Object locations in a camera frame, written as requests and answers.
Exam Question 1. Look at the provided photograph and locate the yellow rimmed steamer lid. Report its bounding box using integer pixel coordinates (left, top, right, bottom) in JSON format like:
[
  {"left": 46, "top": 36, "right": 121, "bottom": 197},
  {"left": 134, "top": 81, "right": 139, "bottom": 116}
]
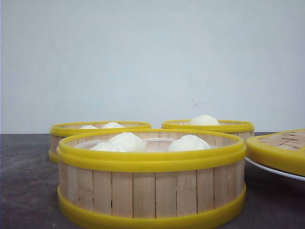
[{"left": 246, "top": 129, "right": 305, "bottom": 177}]

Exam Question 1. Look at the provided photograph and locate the white bun front middle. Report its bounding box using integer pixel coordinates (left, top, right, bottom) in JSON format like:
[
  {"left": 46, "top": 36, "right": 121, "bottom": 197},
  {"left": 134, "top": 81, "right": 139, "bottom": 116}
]
[{"left": 109, "top": 132, "right": 146, "bottom": 152}]

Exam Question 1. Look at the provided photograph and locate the white bun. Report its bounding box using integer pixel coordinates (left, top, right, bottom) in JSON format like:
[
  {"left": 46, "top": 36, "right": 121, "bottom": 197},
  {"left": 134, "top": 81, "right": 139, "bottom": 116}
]
[
  {"left": 102, "top": 122, "right": 125, "bottom": 129},
  {"left": 188, "top": 114, "right": 220, "bottom": 126},
  {"left": 109, "top": 132, "right": 146, "bottom": 152},
  {"left": 80, "top": 125, "right": 98, "bottom": 129},
  {"left": 168, "top": 135, "right": 211, "bottom": 152},
  {"left": 90, "top": 142, "right": 127, "bottom": 152}
]

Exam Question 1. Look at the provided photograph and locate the white bun back left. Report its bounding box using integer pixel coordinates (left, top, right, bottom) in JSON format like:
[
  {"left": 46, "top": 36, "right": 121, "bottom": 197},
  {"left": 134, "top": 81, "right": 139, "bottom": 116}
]
[{"left": 102, "top": 122, "right": 125, "bottom": 129}]

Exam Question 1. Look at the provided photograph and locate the white bun front right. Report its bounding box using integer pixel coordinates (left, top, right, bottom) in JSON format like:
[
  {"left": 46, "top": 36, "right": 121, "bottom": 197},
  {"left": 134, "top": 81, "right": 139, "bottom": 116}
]
[{"left": 168, "top": 135, "right": 211, "bottom": 152}]

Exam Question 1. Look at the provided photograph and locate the white bun front left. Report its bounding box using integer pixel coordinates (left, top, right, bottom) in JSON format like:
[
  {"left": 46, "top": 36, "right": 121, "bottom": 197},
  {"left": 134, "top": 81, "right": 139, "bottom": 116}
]
[{"left": 90, "top": 142, "right": 127, "bottom": 152}]

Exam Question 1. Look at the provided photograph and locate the white bun back right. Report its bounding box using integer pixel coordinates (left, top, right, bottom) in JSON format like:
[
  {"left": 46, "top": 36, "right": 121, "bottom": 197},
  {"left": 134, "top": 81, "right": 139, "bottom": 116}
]
[{"left": 188, "top": 114, "right": 220, "bottom": 126}]

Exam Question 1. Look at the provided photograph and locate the white bun back leftmost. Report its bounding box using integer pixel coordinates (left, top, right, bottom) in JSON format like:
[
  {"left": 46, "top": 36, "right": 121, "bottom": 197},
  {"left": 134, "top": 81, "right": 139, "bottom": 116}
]
[{"left": 80, "top": 125, "right": 98, "bottom": 129}]

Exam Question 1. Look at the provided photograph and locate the front bamboo steamer basket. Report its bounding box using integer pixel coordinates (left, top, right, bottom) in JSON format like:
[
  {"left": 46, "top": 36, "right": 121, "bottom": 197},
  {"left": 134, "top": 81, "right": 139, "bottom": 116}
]
[{"left": 57, "top": 129, "right": 246, "bottom": 229}]

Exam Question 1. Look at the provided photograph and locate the white plate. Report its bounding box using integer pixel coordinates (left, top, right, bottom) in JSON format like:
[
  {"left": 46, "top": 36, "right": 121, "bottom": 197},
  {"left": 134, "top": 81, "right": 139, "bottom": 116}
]
[{"left": 245, "top": 156, "right": 305, "bottom": 186}]

